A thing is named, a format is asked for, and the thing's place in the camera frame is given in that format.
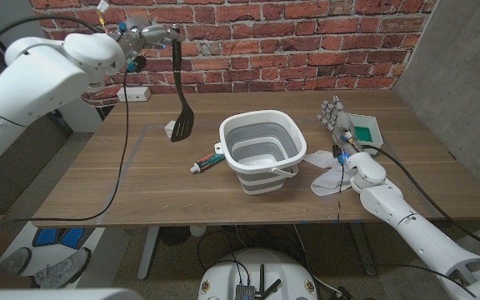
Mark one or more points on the blue floor pad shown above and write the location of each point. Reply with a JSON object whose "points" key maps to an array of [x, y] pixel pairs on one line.
{"points": [[73, 238], [46, 237]]}

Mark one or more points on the small white cube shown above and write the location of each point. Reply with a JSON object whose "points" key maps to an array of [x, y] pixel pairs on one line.
{"points": [[168, 128]]}

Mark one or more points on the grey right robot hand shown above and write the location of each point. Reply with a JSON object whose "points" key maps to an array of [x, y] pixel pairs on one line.
{"points": [[341, 125]]}

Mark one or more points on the black slotted spatula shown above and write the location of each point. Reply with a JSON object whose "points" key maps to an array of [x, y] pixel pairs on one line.
{"points": [[183, 125]]}

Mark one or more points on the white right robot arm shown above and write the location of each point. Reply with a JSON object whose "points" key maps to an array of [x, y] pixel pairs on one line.
{"points": [[423, 237]]}

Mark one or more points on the white grey collapsible bucket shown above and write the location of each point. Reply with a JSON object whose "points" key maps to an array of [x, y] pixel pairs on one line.
{"points": [[265, 183]]}

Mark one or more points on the black round floor object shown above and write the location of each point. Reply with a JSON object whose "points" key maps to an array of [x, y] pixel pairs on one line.
{"points": [[174, 236]]}

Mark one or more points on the toothpaste tube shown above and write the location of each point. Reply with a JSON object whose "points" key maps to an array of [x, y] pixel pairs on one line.
{"points": [[208, 161]]}

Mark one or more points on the metal table leg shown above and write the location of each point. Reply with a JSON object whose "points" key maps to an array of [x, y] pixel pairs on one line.
{"points": [[148, 254], [361, 250]]}

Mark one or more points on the grey sneaker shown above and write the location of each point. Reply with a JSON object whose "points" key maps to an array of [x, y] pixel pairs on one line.
{"points": [[17, 260], [63, 271]]}

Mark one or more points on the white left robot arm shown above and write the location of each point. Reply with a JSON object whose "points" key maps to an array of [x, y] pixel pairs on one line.
{"points": [[36, 83]]}

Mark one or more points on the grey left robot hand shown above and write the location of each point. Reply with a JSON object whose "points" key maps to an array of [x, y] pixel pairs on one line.
{"points": [[144, 35]]}

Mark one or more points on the white towel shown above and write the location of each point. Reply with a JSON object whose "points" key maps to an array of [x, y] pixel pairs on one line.
{"points": [[327, 179]]}

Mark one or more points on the white table foot cylinder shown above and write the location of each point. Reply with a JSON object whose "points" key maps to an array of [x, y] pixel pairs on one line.
{"points": [[198, 230]]}

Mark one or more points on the grey computer box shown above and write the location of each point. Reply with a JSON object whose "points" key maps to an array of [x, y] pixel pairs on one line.
{"points": [[245, 293]]}

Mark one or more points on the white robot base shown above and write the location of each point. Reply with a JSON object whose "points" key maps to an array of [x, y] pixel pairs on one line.
{"points": [[223, 275]]}

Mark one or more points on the white power outlet strip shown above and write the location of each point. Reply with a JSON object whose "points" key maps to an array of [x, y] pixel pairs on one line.
{"points": [[133, 94]]}

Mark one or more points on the white robot torso edge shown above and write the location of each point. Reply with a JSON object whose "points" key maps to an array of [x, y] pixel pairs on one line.
{"points": [[56, 295]]}

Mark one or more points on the black antenna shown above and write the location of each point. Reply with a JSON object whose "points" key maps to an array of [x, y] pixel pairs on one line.
{"points": [[271, 288], [261, 277]]}

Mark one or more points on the printed brick wall backdrop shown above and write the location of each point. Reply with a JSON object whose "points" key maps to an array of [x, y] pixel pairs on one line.
{"points": [[265, 41]]}

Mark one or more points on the white tray green inside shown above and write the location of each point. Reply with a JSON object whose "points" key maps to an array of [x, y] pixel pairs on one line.
{"points": [[365, 133]]}

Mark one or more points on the black power adapter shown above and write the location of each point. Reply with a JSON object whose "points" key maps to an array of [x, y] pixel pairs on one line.
{"points": [[343, 293]]}

